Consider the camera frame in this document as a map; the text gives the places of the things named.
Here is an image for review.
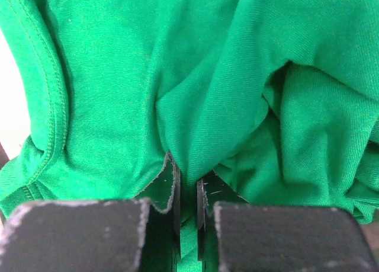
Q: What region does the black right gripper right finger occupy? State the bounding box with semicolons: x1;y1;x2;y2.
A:
197;172;378;271

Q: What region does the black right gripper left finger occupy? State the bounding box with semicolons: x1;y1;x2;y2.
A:
1;153;181;271

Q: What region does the green t-shirt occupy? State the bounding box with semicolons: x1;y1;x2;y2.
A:
1;0;378;271

